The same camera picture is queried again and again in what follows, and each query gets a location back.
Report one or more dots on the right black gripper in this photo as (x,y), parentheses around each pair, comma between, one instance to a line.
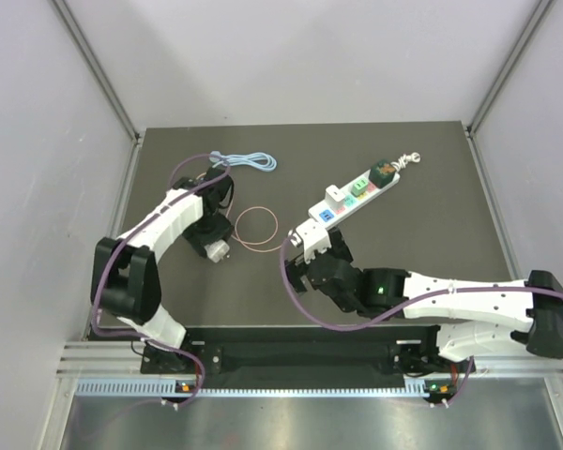
(296,268)

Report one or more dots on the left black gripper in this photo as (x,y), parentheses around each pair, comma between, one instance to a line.
(197,240)

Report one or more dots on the small white plug adapter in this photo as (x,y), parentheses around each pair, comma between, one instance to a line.
(217,251)

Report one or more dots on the white multicolour power strip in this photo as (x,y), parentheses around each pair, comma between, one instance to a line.
(329,217)

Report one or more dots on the white charger block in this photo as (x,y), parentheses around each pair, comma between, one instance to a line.
(334,197)

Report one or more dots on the light green plug adapter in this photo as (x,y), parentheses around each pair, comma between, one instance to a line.
(359,187)

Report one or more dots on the dark green plug adapter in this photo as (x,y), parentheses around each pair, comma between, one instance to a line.
(381,173)

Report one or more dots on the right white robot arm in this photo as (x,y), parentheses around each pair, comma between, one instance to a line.
(477,317)

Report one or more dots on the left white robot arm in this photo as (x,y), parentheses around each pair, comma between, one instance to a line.
(126,281)

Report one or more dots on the light blue power strip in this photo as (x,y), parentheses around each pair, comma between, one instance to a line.
(261,161)

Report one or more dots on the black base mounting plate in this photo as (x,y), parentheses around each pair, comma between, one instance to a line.
(386,350)

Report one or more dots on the left aluminium frame post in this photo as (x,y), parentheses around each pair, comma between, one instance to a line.
(66,16)

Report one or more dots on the aluminium frame post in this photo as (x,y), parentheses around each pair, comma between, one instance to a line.
(533,22)
(66,16)

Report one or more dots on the right aluminium frame post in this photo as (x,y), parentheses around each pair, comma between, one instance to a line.
(533,22)

